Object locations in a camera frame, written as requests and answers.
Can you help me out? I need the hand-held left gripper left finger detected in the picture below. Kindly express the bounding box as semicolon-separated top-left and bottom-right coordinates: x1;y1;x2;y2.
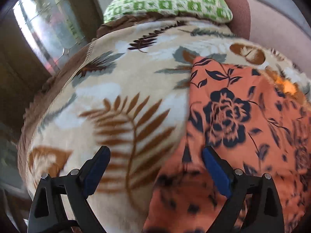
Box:
28;146;111;233

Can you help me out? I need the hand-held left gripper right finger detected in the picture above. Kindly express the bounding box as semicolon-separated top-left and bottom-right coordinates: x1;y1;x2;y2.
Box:
202;147;285;233

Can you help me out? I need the orange floral garment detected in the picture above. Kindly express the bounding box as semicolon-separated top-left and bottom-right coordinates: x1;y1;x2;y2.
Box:
142;56;307;233

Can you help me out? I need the leaf print fleece blanket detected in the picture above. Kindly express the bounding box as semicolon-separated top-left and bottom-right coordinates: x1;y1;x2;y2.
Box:
17;19;311;233

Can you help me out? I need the brown bed sheet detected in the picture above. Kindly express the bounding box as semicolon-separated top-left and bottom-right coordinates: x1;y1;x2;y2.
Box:
17;13;200;151

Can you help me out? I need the glass window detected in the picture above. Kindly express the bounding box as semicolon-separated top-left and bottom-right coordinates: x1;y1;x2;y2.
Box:
12;0;88;74

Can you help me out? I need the pink brown sofa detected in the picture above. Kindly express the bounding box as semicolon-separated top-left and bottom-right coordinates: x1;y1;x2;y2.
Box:
224;0;311;62

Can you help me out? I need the green patterned pillow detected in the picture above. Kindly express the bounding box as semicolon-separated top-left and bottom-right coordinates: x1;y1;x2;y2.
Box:
103;0;234;26

